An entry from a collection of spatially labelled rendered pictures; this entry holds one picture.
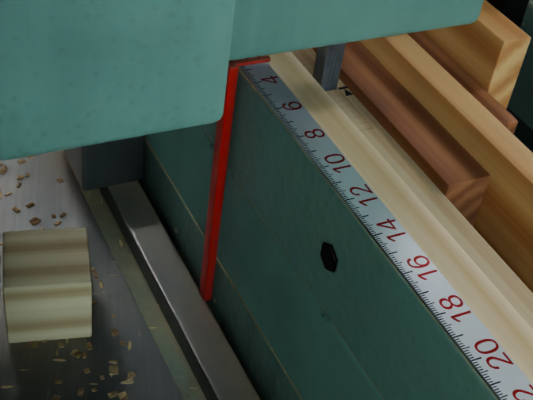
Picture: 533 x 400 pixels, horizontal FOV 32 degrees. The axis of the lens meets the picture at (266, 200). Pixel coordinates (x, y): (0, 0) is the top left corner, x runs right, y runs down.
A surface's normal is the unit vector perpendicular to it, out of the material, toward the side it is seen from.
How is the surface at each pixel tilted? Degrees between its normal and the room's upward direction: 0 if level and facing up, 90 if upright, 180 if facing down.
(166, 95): 90
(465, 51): 90
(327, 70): 90
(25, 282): 0
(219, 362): 0
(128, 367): 0
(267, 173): 90
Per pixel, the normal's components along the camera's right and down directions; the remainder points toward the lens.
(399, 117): 0.12, -0.76
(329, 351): -0.89, 0.20
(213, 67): 0.43, 0.62
